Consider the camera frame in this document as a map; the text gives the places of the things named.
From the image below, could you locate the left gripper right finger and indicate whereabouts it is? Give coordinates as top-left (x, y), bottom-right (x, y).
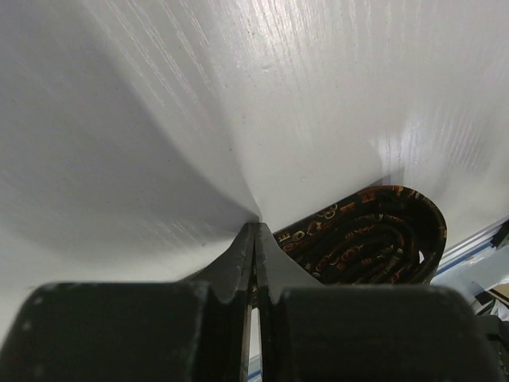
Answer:
top-left (254, 224), bottom-right (505, 381)

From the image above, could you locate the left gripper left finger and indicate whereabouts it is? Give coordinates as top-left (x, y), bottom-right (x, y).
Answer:
top-left (1, 224), bottom-right (255, 381)

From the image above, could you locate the dark brown patterned tie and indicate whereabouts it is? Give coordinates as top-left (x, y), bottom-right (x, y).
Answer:
top-left (274, 185), bottom-right (448, 286)

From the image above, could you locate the aluminium mounting rail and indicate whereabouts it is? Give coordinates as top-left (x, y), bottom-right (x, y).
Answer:
top-left (434, 216), bottom-right (508, 278)

